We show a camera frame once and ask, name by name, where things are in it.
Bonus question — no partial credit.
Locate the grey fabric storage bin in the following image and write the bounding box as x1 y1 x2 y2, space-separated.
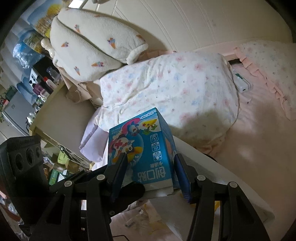
151 138 274 240

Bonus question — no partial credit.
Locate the blue bandage carton box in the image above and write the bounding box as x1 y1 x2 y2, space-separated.
108 108 179 191

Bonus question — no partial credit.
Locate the yellow clear zip bag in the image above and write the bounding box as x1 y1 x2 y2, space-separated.
125 201 167 235

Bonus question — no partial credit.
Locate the lavender folded blanket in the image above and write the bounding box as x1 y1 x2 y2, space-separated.
79 114 108 163

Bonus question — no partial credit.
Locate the wooden bedside shelf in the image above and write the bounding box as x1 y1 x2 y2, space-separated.
29 83 95 169

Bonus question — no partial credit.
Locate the beige handbag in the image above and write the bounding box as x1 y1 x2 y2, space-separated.
58 67 103 108

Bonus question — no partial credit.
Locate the floral white duvet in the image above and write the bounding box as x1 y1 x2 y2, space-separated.
95 52 239 149

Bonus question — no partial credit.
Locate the white power bank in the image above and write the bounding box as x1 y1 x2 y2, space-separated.
232 70 253 93

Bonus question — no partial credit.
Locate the pink ruffled floral pillow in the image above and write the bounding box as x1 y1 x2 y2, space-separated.
234 40 296 121

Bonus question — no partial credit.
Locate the ice cream print pillow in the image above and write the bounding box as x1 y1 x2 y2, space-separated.
50 8 148 82

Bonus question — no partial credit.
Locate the white bed headboard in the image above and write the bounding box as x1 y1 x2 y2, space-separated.
83 1 292 52

